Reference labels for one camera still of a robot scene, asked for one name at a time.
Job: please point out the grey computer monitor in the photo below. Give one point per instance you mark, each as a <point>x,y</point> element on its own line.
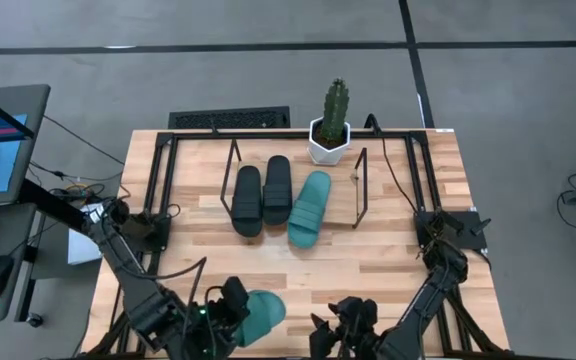
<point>23,150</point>

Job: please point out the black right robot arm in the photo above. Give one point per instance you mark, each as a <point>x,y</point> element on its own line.
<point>433,290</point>

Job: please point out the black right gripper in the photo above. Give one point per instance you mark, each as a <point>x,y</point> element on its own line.
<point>358,325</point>

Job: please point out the black keyboard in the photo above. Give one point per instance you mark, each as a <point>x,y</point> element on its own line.
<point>228,119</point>

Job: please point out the teal rubber slide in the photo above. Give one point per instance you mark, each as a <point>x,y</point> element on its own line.
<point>310,210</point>
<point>263,312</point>

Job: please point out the black metal wood shelf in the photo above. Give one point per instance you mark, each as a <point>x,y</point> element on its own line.
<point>360,185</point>

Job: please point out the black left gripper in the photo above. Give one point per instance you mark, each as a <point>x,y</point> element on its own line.
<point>213,325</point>

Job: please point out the white hexagonal plant pot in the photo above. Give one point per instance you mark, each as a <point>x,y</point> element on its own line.
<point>325,155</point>

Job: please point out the white box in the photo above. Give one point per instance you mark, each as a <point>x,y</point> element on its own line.
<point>80,245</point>

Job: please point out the black rubber slide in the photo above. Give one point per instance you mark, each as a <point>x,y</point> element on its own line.
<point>247,200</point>
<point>277,190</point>

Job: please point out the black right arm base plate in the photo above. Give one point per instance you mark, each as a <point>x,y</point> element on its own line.
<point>473,240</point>

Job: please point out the grey desk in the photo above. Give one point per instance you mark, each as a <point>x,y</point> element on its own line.
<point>3,312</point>

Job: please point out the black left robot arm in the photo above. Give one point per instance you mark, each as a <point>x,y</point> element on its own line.
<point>138,290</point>

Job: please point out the black metal table frame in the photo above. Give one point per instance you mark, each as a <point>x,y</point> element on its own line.
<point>293,135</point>

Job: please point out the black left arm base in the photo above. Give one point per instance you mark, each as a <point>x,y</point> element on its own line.
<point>143,232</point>

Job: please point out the green cactus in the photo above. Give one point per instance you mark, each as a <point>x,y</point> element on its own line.
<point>335,110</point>

